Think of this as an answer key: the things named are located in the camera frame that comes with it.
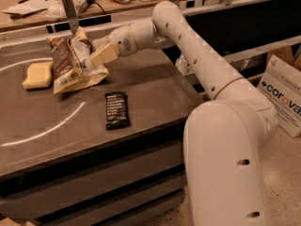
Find brown chip bag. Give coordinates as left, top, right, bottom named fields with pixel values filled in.
left=49, top=27, right=109, bottom=93

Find yellow sponge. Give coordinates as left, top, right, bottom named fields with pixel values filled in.
left=22, top=61, right=54, bottom=89

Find grey metal bracket post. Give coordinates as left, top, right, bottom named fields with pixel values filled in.
left=61, top=0, right=79, bottom=34

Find white papers on desk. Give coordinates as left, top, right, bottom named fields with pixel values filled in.
left=3, top=0, right=58, bottom=15

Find grey drawer cabinet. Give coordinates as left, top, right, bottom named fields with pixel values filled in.
left=0, top=121, right=185, bottom=226

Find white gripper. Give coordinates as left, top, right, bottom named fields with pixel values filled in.
left=90, top=18, right=157, bottom=67

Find white corovan cardboard box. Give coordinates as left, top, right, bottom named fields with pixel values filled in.
left=258, top=45, right=301, bottom=137

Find clear sanitizer bottle left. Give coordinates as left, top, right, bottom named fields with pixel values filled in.
left=175, top=55, right=188, bottom=75

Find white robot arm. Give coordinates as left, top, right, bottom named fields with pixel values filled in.
left=92, top=1, right=277, bottom=226

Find black snack bar wrapper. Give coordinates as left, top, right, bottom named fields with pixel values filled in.
left=105, top=91, right=131, bottom=130

